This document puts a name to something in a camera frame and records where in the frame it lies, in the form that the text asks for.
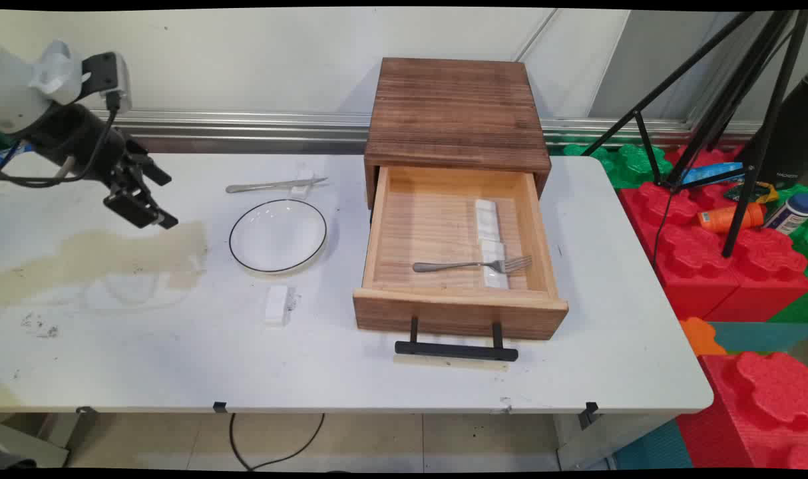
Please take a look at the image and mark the light wooden drawer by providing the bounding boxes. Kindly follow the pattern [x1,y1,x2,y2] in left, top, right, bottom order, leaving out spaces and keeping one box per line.
[352,165,569,341]

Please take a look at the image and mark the white bottle with blue cap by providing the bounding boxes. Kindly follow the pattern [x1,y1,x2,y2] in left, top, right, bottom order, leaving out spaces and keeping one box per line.
[763,192,808,236]

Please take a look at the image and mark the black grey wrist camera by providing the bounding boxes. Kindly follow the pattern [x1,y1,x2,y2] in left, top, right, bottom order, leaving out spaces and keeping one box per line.
[81,52,133,112]

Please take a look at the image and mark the dark wooden drawer cabinet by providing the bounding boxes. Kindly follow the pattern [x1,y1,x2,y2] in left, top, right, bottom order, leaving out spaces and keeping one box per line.
[363,57,552,208]

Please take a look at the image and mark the black drawer handle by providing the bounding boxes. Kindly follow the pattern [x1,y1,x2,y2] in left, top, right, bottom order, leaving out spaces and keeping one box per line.
[395,316,519,363]

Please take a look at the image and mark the green foam block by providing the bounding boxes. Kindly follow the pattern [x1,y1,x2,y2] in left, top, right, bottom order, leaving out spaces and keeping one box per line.
[562,143,674,189]

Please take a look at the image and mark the large red foam block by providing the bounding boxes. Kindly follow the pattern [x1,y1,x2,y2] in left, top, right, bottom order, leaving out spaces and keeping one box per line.
[676,351,808,470]
[704,226,808,323]
[618,181,742,321]

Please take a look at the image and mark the black insulated flask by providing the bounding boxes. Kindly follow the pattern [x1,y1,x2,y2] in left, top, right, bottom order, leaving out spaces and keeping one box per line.
[740,72,808,189]

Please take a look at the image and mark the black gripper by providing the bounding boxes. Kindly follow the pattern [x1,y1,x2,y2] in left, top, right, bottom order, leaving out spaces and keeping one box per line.
[21,103,179,231]

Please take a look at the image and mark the aluminium wall rail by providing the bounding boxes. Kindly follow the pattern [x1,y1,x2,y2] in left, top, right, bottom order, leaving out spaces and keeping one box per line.
[91,110,764,155]

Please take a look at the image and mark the blue plastic packet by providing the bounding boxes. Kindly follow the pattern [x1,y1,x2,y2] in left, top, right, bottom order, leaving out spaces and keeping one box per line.
[680,162,744,186]

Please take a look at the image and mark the orange foam block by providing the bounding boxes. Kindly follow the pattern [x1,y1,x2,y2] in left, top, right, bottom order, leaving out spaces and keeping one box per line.
[679,317,727,357]

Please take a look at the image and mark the silver table knife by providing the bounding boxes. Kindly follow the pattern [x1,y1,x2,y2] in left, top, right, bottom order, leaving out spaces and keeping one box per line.
[226,177,329,194]

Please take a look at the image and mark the black floor cable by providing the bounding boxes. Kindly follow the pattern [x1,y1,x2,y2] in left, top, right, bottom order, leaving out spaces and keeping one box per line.
[229,413,325,472]

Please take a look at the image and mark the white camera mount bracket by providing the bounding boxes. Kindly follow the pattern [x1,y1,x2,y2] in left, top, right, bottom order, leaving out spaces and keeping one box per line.
[29,41,91,105]

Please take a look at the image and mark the silver fork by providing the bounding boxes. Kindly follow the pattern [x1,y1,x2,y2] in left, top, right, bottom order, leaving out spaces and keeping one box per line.
[413,255,533,274]

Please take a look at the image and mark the white table leg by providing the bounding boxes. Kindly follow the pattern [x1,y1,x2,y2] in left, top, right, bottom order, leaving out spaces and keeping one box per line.
[554,412,678,472]

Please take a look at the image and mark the white plate with black rim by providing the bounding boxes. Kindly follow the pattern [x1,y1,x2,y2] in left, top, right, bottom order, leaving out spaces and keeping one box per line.
[229,199,328,274]

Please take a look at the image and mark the orange plastic bottle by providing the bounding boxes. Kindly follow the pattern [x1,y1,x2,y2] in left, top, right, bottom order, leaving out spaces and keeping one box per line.
[697,202,765,234]

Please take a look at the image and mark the black tripod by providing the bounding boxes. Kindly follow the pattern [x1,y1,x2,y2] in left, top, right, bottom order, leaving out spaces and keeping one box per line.
[580,10,808,259]

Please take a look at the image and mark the green yellow snack packet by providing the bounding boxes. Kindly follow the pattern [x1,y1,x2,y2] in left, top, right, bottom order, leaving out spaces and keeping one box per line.
[723,181,779,204]

